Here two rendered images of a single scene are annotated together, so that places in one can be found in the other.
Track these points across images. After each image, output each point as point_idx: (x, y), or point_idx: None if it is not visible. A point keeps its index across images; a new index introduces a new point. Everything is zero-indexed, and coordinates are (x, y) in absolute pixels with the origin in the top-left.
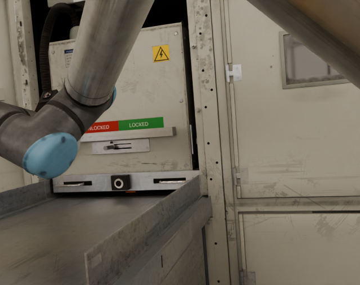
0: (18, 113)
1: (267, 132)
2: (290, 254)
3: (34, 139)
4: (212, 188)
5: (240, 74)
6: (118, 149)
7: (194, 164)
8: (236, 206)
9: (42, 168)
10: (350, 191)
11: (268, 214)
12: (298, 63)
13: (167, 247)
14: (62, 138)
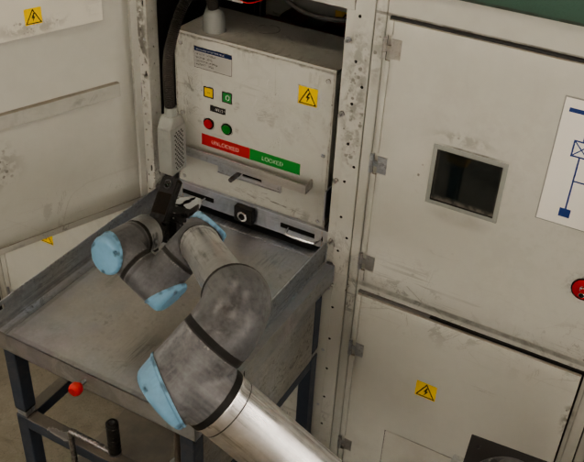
0: (142, 257)
1: (400, 234)
2: (400, 344)
3: (154, 291)
4: (337, 258)
5: (384, 169)
6: (247, 178)
7: (328, 219)
8: (358, 283)
9: (158, 310)
10: (468, 315)
11: (387, 304)
12: (447, 181)
13: (251, 362)
14: (174, 292)
